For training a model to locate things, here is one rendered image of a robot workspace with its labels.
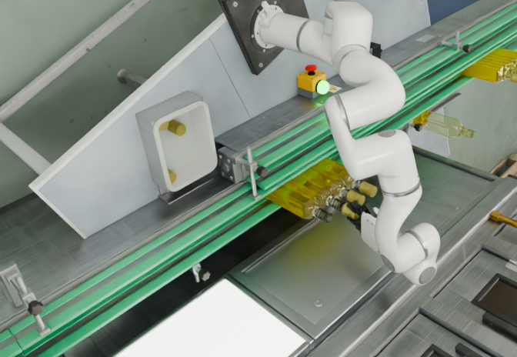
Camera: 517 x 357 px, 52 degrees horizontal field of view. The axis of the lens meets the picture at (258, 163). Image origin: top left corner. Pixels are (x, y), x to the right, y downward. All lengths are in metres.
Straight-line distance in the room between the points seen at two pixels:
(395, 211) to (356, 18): 0.45
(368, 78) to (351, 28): 0.15
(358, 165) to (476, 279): 0.61
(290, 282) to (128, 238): 0.45
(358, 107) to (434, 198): 0.76
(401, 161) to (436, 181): 0.80
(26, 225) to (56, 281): 0.65
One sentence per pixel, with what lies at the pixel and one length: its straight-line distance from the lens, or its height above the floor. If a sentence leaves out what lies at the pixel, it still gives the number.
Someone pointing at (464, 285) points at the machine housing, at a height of 1.47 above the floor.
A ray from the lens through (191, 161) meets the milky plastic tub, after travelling 1.55.
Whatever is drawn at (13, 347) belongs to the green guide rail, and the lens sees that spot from 1.32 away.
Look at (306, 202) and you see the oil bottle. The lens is 1.50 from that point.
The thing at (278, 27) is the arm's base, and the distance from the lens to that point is 1.52.
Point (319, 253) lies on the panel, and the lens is 1.56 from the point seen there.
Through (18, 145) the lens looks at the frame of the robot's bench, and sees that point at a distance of 1.65.
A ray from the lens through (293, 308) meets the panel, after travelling 1.42.
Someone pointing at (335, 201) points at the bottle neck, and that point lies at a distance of 1.52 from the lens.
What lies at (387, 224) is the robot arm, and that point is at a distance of 1.19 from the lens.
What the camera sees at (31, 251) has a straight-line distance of 1.89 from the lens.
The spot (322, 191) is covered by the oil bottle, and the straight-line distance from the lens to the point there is 1.53.
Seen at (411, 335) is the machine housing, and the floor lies 1.46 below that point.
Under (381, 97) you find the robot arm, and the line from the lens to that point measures 1.15.
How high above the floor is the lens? 1.92
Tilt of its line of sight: 41 degrees down
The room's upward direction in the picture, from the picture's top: 117 degrees clockwise
